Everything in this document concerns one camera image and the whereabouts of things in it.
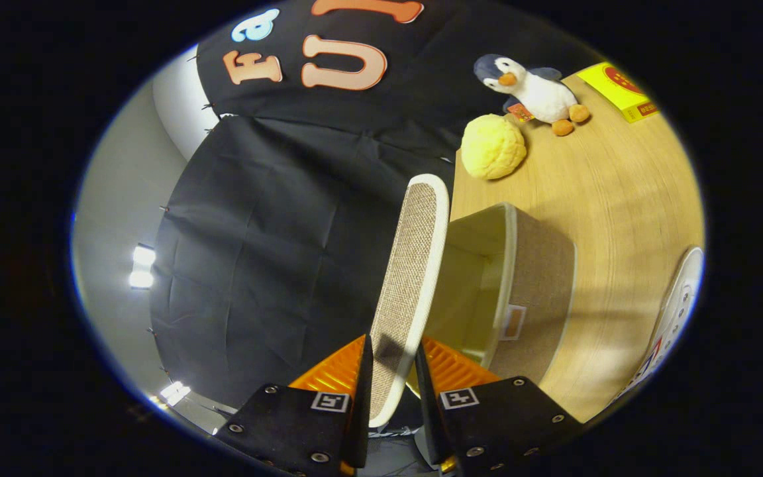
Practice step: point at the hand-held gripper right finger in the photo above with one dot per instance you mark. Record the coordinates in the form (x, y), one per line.
(431, 424)

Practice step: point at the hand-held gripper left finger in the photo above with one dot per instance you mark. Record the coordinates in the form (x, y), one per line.
(360, 430)

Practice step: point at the beige woven storage box lid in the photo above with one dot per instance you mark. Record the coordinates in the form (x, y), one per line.
(411, 265)

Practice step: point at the beige fabric storage box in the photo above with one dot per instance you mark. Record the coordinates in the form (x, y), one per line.
(540, 285)

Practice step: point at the white canvas shoe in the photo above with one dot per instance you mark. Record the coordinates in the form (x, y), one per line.
(676, 311)

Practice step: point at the ceiling light panel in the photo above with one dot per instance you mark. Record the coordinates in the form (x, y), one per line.
(143, 265)
(175, 392)

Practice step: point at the yellow plush ball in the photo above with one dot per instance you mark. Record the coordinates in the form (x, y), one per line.
(491, 149)

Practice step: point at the penguin plush toy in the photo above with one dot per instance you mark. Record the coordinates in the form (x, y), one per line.
(540, 93)

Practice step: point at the yellow book with red circle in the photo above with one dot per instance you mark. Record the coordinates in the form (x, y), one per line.
(613, 83)

